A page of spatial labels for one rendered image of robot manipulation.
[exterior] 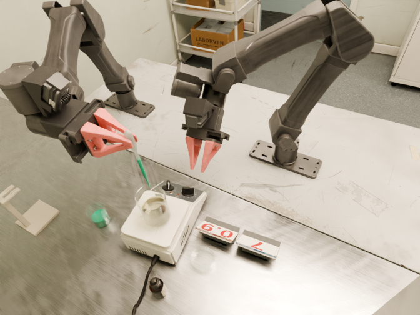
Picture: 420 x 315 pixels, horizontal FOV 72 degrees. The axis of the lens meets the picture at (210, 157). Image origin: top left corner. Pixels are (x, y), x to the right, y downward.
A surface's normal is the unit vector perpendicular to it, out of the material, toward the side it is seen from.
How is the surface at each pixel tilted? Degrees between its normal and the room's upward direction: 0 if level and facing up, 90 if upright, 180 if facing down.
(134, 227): 0
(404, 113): 0
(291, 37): 87
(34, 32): 90
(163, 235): 0
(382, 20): 90
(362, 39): 90
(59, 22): 20
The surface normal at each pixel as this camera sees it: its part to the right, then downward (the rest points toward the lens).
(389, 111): -0.07, -0.67
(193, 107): -0.29, -0.05
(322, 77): -0.07, 0.78
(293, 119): 0.03, 0.57
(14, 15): 0.86, 0.33
